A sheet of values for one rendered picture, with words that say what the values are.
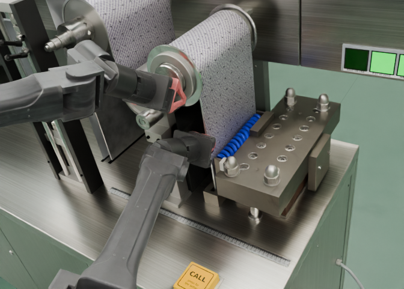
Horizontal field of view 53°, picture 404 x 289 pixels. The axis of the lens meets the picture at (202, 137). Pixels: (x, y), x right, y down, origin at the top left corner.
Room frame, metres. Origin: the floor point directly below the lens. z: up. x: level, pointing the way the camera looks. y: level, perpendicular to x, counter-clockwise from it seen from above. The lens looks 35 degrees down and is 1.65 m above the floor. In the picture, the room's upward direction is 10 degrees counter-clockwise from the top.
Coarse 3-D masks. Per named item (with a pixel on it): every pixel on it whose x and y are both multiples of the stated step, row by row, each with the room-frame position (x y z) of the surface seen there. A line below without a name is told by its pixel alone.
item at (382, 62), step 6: (372, 54) 0.83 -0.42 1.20; (378, 54) 0.82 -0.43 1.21; (384, 54) 0.82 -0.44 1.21; (390, 54) 0.81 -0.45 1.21; (372, 60) 0.83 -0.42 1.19; (378, 60) 0.82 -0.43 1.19; (384, 60) 0.82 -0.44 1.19; (390, 60) 0.81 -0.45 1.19; (372, 66) 0.83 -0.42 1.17; (378, 66) 0.82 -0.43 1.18; (384, 66) 0.81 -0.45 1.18; (390, 66) 0.81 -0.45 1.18; (384, 72) 0.81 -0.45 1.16; (390, 72) 0.80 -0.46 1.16
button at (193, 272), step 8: (192, 264) 0.55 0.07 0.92; (184, 272) 0.54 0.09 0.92; (192, 272) 0.53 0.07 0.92; (200, 272) 0.53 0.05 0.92; (208, 272) 0.53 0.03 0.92; (184, 280) 0.52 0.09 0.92; (192, 280) 0.51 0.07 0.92; (200, 280) 0.51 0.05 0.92; (208, 280) 0.51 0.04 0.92; (216, 280) 0.51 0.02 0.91; (176, 288) 0.50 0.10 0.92; (184, 288) 0.50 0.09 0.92; (192, 288) 0.49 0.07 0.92; (200, 288) 0.49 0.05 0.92; (208, 288) 0.49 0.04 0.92
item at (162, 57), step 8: (240, 16) 0.97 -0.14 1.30; (160, 56) 0.80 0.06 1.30; (168, 56) 0.79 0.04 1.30; (176, 56) 0.78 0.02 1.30; (152, 64) 0.82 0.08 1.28; (160, 64) 0.81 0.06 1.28; (176, 64) 0.77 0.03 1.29; (184, 64) 0.77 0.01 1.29; (152, 72) 0.82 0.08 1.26; (184, 72) 0.76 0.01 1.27; (192, 80) 0.76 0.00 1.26; (192, 88) 0.75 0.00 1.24; (176, 96) 0.79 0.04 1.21
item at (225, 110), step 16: (224, 80) 0.84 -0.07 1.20; (240, 80) 0.89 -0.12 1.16; (208, 96) 0.78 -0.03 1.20; (224, 96) 0.83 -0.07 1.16; (240, 96) 0.89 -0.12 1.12; (208, 112) 0.77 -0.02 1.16; (224, 112) 0.82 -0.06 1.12; (240, 112) 0.88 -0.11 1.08; (208, 128) 0.77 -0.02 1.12; (224, 128) 0.82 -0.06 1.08; (240, 128) 0.87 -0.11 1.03; (224, 144) 0.81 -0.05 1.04
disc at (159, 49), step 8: (160, 48) 0.81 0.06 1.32; (168, 48) 0.79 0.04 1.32; (176, 48) 0.78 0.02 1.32; (152, 56) 0.83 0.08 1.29; (184, 56) 0.77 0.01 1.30; (192, 64) 0.76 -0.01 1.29; (192, 72) 0.76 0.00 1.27; (200, 80) 0.75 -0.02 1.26; (200, 88) 0.75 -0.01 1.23; (192, 96) 0.77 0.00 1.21; (200, 96) 0.76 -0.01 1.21; (184, 104) 0.79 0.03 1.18; (192, 104) 0.77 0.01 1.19
